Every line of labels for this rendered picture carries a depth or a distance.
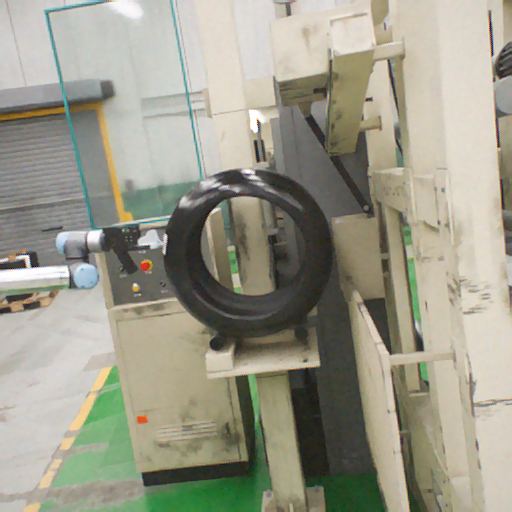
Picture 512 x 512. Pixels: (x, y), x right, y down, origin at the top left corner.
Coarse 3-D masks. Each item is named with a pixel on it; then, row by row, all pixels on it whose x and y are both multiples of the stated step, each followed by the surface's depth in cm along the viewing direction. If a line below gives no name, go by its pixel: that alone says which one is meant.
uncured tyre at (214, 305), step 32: (192, 192) 167; (224, 192) 163; (256, 192) 162; (288, 192) 162; (192, 224) 165; (320, 224) 164; (192, 256) 194; (320, 256) 164; (192, 288) 168; (224, 288) 196; (288, 288) 193; (320, 288) 167; (224, 320) 169; (256, 320) 168; (288, 320) 168
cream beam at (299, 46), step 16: (368, 0) 128; (304, 16) 130; (320, 16) 130; (336, 16) 129; (272, 32) 131; (288, 32) 131; (304, 32) 130; (320, 32) 130; (272, 48) 132; (288, 48) 131; (304, 48) 131; (320, 48) 131; (288, 64) 132; (304, 64) 132; (320, 64) 131; (288, 80) 133; (304, 80) 137; (320, 80) 142; (288, 96) 164; (304, 96) 171; (320, 96) 178
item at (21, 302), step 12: (24, 252) 820; (36, 252) 828; (0, 264) 733; (12, 264) 732; (24, 264) 747; (36, 264) 820; (0, 300) 767; (12, 300) 738; (24, 300) 744; (36, 300) 741; (48, 300) 750; (12, 312) 736
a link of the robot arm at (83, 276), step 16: (0, 272) 158; (16, 272) 160; (32, 272) 161; (48, 272) 163; (64, 272) 165; (80, 272) 165; (96, 272) 167; (0, 288) 157; (16, 288) 159; (32, 288) 161; (48, 288) 163; (64, 288) 166; (80, 288) 167
